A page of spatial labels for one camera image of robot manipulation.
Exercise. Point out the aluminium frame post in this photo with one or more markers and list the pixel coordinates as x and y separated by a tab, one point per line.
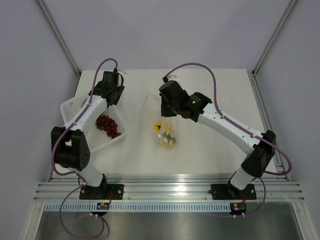
280	26
45	11

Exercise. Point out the white slotted cable duct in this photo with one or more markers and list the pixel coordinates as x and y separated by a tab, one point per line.
140	207

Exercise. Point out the left aluminium frame post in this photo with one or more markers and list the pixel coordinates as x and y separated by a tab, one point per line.
45	11

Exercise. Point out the clear dotted zip bag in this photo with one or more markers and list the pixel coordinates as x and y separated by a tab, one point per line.
151	112

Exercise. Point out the yellow bell pepper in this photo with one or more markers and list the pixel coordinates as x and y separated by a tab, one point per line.
162	126

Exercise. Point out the white perforated plastic basket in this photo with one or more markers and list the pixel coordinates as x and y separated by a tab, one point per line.
83	113

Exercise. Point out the right aluminium frame post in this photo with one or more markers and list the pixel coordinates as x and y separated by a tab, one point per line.
280	26

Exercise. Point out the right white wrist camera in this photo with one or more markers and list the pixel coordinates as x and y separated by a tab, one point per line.
173	77

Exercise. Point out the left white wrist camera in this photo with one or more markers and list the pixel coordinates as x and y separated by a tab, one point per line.
122	72

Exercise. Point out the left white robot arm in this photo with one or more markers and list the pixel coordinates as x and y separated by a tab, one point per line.
70	151

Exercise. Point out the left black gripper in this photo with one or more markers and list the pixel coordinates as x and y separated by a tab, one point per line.
119	89

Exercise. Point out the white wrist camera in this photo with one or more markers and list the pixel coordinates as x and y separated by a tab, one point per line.
173	77
122	72

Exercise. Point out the red grape bunch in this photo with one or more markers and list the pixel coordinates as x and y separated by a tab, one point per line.
108	125

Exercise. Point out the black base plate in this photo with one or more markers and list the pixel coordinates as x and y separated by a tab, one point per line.
224	191
113	191

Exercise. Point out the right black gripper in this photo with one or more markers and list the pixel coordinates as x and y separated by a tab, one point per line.
165	112

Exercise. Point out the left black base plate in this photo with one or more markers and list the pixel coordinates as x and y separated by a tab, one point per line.
113	191

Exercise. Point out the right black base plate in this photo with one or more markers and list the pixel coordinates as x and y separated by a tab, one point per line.
224	191

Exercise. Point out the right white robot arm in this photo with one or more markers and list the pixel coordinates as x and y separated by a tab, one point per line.
258	146

